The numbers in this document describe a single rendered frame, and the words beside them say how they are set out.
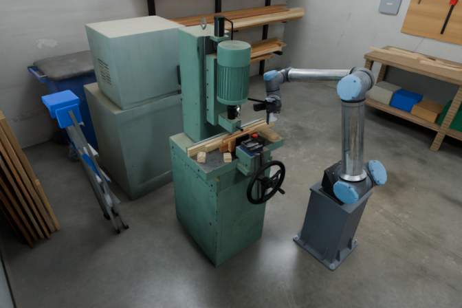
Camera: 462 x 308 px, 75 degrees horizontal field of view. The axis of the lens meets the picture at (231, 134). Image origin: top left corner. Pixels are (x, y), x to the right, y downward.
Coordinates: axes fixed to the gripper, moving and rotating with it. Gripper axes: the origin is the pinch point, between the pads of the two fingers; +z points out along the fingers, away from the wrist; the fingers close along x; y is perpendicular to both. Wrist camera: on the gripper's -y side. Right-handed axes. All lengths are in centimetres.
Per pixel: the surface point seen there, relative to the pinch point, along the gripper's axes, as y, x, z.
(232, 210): -26, 62, 6
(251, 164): -8.1, 25.0, 15.6
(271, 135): 0.1, 19.7, -14.0
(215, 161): -28.5, 22.1, 17.1
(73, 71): -175, -28, -67
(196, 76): -38.6, -23.5, -2.1
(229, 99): -17.3, -11.6, 9.9
